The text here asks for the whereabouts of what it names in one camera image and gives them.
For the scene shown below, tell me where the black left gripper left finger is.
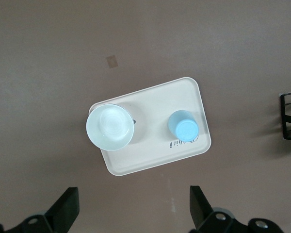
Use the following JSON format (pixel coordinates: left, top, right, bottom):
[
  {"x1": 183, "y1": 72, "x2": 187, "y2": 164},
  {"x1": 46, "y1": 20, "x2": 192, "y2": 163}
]
[{"x1": 16, "y1": 186, "x2": 80, "y2": 233}]

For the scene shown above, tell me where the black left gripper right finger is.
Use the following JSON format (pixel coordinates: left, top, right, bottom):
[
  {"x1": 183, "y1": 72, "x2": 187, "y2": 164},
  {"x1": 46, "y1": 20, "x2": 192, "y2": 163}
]
[{"x1": 189, "y1": 185, "x2": 236, "y2": 233}]

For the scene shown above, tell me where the light blue cup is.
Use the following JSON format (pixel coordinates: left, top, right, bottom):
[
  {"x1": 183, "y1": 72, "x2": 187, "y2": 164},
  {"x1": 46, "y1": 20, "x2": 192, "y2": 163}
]
[{"x1": 167, "y1": 110, "x2": 200, "y2": 141}]

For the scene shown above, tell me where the beige plastic tray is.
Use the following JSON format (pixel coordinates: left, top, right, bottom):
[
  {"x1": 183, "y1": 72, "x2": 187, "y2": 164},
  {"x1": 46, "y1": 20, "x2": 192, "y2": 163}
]
[{"x1": 89, "y1": 77, "x2": 211, "y2": 177}]

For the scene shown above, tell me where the white cup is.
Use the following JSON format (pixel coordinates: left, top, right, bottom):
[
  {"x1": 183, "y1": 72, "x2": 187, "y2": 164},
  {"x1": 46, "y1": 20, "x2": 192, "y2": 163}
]
[{"x1": 85, "y1": 104, "x2": 136, "y2": 151}]

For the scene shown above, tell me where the brown tape mark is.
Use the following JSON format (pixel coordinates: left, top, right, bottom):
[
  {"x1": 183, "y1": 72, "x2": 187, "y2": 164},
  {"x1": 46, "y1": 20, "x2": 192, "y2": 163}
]
[{"x1": 105, "y1": 55, "x2": 119, "y2": 68}]

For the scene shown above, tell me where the black wire rack wooden rod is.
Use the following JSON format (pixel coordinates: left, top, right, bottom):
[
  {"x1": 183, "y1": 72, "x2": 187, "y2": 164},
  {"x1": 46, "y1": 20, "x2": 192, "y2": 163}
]
[{"x1": 280, "y1": 91, "x2": 291, "y2": 141}]

